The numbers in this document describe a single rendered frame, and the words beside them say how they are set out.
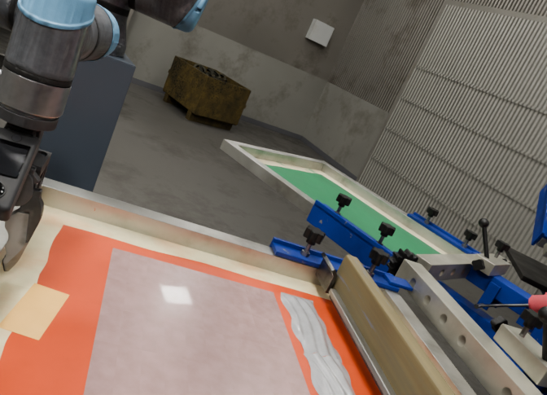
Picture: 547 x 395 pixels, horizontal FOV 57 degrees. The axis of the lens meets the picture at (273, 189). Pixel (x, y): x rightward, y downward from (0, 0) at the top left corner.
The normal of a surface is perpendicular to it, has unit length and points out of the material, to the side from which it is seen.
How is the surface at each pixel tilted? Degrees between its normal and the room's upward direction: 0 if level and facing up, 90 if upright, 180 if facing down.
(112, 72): 90
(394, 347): 90
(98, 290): 0
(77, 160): 90
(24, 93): 90
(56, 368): 0
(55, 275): 0
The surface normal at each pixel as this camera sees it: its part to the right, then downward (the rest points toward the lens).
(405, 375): -0.90, -0.31
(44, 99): 0.58, 0.46
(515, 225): -0.83, -0.22
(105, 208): 0.19, 0.36
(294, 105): 0.40, 0.42
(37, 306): 0.40, -0.88
